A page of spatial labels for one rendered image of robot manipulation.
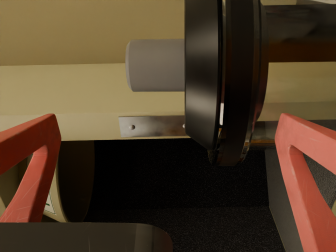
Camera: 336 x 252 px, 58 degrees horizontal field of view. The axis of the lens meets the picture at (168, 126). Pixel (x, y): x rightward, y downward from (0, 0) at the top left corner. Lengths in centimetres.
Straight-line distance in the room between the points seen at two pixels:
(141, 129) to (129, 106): 2
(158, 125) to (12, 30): 54
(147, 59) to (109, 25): 54
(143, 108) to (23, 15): 51
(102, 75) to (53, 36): 40
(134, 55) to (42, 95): 17
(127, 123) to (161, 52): 13
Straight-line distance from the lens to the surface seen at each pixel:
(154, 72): 15
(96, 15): 69
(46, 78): 35
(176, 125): 27
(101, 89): 31
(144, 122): 27
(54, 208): 39
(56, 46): 73
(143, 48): 16
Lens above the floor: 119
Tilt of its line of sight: level
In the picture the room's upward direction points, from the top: 91 degrees counter-clockwise
